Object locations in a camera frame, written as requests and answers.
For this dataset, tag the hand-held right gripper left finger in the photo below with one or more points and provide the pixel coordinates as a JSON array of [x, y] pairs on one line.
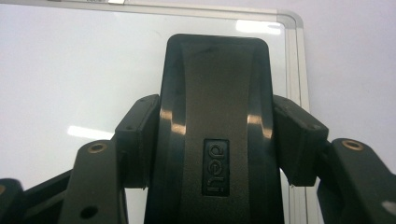
[[137, 140]]

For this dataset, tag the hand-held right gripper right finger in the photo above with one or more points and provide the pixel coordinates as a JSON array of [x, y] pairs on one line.
[[297, 143]]

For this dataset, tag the black whiteboard eraser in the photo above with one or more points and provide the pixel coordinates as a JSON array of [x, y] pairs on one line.
[[214, 124]]

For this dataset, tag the white whiteboard with silver frame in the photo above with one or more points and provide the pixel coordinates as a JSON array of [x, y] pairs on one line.
[[77, 68]]

